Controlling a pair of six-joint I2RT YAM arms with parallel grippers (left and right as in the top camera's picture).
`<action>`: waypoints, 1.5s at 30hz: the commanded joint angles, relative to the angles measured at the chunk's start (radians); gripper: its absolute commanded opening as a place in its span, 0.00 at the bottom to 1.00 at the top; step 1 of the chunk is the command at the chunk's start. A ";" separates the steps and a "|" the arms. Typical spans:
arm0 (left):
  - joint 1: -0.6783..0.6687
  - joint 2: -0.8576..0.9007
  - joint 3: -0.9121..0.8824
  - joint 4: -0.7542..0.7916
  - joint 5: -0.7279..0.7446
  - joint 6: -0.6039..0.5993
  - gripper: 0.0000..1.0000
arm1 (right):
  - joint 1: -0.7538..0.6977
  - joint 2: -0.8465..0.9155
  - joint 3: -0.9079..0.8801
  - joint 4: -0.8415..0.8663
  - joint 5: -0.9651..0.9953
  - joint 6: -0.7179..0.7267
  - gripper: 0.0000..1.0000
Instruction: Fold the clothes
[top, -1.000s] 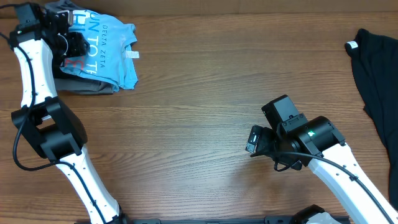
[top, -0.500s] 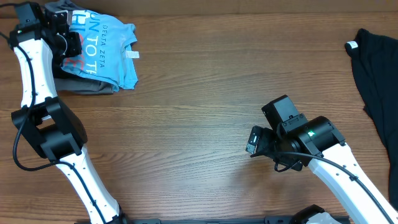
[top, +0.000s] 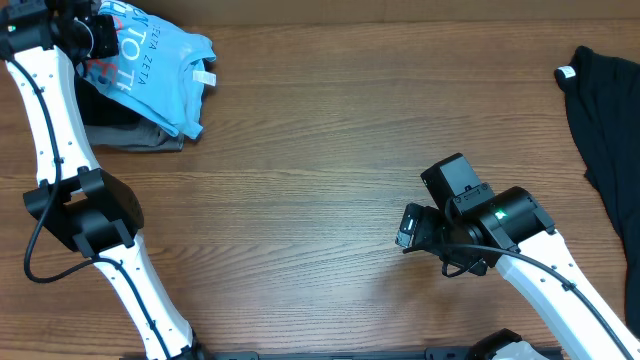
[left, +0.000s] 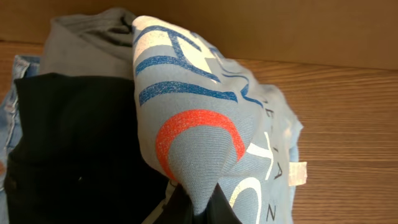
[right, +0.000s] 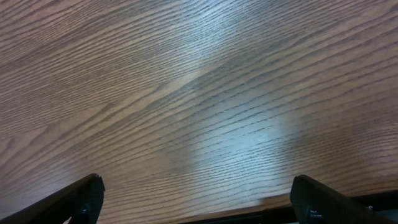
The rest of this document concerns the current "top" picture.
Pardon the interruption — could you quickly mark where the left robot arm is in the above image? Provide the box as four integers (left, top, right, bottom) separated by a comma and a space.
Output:
1, 1, 209, 359

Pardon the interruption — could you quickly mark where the light blue printed t-shirt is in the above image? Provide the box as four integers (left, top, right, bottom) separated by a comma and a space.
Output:
86, 1, 216, 140

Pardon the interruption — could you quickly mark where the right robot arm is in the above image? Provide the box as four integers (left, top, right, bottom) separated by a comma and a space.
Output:
396, 184, 639, 359

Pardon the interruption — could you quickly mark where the black unfolded shirt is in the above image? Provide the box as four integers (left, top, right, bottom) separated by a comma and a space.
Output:
554, 46, 639, 335

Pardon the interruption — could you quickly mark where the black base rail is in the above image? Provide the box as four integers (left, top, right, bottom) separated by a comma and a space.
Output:
180, 346, 469, 360

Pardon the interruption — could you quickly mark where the folded grey garment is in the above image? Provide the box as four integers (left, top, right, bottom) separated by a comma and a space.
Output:
84, 120, 184, 152

